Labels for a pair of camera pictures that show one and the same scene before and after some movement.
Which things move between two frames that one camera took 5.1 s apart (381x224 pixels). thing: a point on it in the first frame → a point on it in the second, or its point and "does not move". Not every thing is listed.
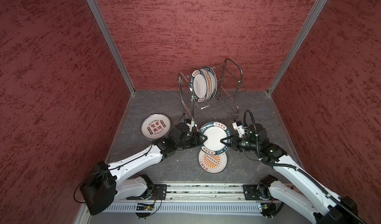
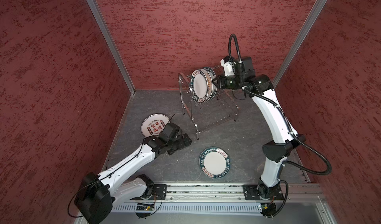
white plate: (215, 132) → (215, 162)
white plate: (210, 83) does not move
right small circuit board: (268, 209) does not move
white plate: (155, 126) does not move
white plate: (199, 86) does not move
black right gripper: (235, 143) → (221, 80)
